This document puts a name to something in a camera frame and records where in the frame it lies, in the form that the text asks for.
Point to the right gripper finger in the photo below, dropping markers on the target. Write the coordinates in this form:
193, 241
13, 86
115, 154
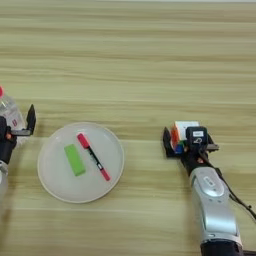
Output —
210, 140
167, 143

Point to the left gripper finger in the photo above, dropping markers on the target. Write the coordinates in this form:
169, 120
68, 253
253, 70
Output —
31, 120

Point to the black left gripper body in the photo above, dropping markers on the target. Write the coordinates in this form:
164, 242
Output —
7, 148

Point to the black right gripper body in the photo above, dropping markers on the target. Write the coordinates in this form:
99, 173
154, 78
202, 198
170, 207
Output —
195, 160

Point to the multicoloured puzzle cube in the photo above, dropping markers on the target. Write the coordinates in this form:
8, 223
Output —
181, 130

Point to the clear bottle with red cap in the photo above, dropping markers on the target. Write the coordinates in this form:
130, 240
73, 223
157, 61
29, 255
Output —
10, 110

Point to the green rectangular block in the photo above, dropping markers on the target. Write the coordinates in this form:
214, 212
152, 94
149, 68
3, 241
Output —
75, 160

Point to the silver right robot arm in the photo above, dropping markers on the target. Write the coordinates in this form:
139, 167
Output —
213, 206

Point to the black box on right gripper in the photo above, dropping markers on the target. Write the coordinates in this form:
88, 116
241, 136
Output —
196, 136

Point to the round white plate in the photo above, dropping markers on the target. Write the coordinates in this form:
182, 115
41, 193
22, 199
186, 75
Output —
53, 180

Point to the red and black marker pen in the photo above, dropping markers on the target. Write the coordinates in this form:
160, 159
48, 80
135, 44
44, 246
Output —
95, 158

